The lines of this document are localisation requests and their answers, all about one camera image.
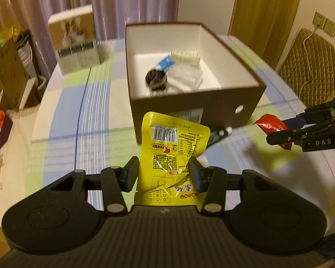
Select yellow plastic bag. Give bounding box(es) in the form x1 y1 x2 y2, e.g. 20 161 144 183
0 25 22 41

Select purple box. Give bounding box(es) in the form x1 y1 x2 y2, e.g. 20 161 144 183
0 113 14 157

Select wooden door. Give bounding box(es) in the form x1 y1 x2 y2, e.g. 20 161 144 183
228 0 308 71

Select small green white tube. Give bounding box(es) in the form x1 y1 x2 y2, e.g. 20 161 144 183
208 126 233 147

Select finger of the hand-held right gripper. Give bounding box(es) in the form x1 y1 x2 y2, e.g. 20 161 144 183
266 116 335 146
282 98 335 130

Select clear plastic bag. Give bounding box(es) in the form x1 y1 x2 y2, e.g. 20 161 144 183
166 65 204 91

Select beige wall socket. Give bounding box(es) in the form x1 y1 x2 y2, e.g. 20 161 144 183
323 18 335 38
312 11 326 30

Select beige printed cloth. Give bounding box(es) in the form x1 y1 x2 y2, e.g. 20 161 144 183
0 108 54 231

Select quilted beige chair cover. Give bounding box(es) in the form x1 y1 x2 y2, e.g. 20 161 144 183
276 28 335 110

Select white ribbed plastic piece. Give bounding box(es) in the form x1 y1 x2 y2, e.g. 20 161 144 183
171 49 200 65

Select white photo product box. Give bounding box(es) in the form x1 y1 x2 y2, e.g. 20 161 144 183
48 4 102 75

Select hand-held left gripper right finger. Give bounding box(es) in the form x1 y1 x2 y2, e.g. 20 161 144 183
189 157 280 215

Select red snack packet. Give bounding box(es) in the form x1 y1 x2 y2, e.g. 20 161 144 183
253 113 293 150

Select yellow snack packet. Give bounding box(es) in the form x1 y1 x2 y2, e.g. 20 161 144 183
134 112 211 207

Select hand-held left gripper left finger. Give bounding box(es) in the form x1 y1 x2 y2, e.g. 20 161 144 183
49 156 140 216

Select dark round cookie packet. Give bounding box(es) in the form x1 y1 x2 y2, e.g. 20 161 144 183
144 67 169 92

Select white cable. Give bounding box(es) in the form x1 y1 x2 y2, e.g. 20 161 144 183
298 25 325 99

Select blue white packet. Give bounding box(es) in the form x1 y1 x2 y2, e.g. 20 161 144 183
153 55 176 72

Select mauve curtain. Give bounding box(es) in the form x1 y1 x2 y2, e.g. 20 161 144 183
0 0 182 76

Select brown cardboard carton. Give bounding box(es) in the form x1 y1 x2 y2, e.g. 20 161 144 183
0 38 32 111

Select brown cardboard box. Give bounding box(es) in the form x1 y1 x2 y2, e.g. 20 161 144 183
125 22 267 145

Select white bucket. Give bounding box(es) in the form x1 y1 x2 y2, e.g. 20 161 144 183
15 31 39 79

